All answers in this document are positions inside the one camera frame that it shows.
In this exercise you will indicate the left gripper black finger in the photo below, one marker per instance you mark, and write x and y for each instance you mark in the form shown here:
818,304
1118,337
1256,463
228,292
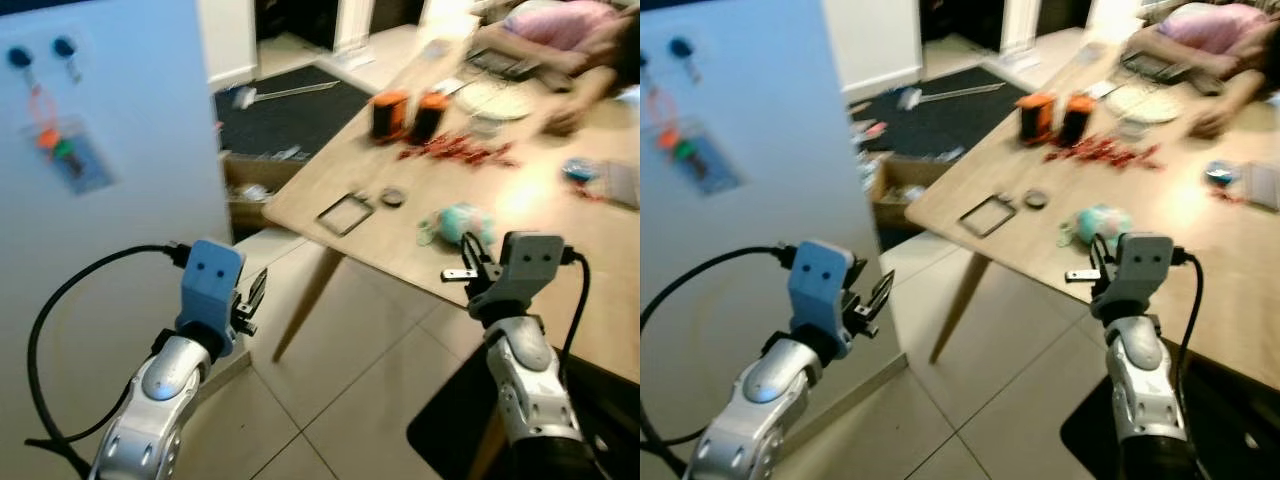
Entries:
259,288
855,280
882,295
244,290

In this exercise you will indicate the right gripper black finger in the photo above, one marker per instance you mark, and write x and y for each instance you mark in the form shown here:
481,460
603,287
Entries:
488,270
1097,252
1109,270
471,252

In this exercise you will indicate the person bare forearm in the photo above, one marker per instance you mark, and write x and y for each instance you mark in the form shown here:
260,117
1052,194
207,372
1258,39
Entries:
1250,88
605,82
540,50
1190,52

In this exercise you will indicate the person bare hand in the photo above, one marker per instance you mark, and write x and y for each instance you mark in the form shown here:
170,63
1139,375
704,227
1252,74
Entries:
565,120
1210,122

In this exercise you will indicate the teal soft ball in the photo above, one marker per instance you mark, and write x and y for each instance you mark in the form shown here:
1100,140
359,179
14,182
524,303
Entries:
455,222
1095,222

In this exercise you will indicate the wooden table leg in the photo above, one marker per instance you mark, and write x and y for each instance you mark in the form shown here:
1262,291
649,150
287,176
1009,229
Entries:
958,308
308,305

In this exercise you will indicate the light wooden table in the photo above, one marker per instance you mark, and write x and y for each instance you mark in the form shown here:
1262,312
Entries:
540,225
1190,240

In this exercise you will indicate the small round black lid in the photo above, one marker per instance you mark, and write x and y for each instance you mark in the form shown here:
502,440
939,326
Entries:
392,198
1035,199

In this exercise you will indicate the pile of red pieces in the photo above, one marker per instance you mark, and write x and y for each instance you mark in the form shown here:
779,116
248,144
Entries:
1105,153
460,152

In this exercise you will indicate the brown cardboard box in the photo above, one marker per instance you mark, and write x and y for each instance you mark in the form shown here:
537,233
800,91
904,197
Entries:
245,180
890,185

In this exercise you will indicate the small clear glass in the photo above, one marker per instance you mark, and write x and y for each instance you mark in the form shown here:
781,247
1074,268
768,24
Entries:
1134,127

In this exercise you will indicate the small blue round object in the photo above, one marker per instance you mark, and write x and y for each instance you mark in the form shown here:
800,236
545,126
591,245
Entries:
1222,174
580,170

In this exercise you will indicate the white round plate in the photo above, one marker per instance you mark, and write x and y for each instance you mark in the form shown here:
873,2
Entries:
510,100
1150,103

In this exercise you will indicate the grey flat pouch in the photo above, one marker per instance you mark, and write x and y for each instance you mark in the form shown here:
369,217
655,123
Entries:
1264,187
622,185

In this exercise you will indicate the black floor rug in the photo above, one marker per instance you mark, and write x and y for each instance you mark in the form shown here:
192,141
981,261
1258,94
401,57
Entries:
300,125
950,125

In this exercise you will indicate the clear plastic card pouch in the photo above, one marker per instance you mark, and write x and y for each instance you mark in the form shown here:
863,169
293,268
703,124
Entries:
88,170
715,170

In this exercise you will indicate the black keyboard device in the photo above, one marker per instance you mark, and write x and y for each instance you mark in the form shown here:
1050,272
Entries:
1150,67
500,65

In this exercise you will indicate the green key with orange loop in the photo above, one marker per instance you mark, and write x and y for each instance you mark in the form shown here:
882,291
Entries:
668,140
47,138

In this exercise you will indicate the person in pink shirt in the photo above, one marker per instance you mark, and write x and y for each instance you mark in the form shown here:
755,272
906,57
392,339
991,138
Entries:
565,22
1215,22

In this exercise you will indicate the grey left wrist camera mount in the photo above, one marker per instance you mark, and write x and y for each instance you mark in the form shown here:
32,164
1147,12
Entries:
210,285
820,285

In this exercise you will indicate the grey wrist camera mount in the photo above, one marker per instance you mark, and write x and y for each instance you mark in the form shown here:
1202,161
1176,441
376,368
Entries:
528,265
1145,265
820,285
210,285

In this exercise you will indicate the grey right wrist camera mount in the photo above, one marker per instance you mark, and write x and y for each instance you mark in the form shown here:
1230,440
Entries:
1145,265
528,265

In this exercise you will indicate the black square frame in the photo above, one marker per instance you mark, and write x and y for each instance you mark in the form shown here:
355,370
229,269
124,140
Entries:
330,222
972,224

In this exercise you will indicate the white door frame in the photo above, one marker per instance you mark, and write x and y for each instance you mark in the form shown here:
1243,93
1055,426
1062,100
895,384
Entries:
355,25
1020,25

